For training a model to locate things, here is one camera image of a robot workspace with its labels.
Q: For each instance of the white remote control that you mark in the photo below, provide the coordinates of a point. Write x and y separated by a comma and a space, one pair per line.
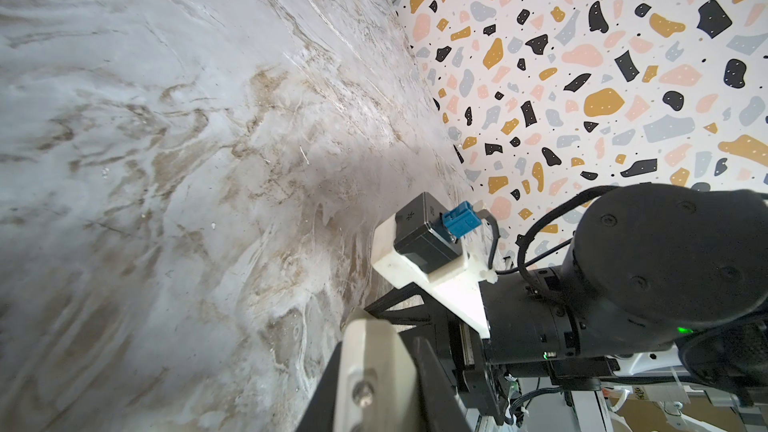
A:
377, 382

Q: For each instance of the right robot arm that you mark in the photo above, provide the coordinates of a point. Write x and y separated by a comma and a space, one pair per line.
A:
611, 273

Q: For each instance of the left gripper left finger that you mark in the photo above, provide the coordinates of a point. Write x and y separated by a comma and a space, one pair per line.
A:
319, 414

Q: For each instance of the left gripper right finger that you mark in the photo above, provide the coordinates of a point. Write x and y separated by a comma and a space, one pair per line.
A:
439, 408

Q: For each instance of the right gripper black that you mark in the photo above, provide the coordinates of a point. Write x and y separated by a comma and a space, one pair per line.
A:
459, 350

